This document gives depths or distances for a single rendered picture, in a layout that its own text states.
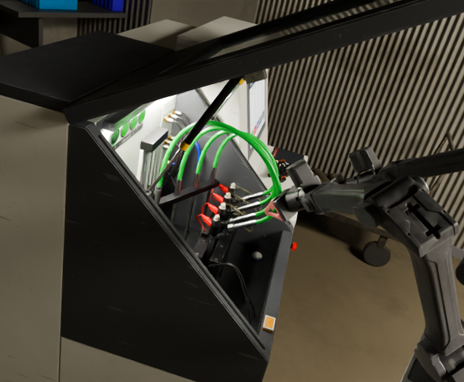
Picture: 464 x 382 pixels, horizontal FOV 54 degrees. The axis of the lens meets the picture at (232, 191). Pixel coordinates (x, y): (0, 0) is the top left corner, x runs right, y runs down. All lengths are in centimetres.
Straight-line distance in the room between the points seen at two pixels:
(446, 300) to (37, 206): 92
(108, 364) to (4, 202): 55
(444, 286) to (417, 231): 14
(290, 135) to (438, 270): 367
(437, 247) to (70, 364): 111
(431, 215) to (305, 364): 196
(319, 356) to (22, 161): 200
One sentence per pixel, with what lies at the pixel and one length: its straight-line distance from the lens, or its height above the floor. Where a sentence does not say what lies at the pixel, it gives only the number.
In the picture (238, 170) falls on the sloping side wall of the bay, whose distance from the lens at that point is 170.
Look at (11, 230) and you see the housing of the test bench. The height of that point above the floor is 111.
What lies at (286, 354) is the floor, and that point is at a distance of 266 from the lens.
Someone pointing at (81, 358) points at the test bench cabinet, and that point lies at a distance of 149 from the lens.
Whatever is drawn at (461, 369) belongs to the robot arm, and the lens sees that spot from 104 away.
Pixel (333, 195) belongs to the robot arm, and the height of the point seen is 144.
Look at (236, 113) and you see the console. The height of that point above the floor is 134.
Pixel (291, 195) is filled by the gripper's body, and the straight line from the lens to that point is 126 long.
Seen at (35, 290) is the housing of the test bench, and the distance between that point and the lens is 140.
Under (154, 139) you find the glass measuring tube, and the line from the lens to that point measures 145.
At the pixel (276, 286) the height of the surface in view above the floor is 95.
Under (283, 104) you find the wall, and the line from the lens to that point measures 439.
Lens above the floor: 187
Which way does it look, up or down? 28 degrees down
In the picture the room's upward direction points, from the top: 13 degrees clockwise
